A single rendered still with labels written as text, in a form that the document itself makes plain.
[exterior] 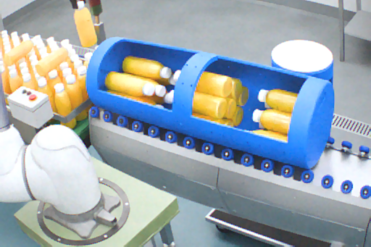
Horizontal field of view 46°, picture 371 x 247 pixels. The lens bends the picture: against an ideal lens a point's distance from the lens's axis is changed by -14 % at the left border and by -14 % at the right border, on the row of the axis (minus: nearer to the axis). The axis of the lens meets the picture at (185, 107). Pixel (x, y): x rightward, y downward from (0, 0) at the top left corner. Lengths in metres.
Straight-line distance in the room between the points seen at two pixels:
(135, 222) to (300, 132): 0.52
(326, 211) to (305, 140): 0.29
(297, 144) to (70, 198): 0.66
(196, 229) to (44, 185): 1.60
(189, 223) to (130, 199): 1.40
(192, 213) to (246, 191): 1.18
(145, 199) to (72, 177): 0.26
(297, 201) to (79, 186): 0.72
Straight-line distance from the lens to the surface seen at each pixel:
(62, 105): 1.97
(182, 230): 2.72
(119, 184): 1.44
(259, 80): 1.73
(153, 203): 1.36
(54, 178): 1.21
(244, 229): 2.48
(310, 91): 1.44
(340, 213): 1.56
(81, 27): 1.92
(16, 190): 1.27
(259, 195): 1.65
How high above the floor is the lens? 1.99
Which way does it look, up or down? 33 degrees down
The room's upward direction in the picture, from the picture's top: 8 degrees counter-clockwise
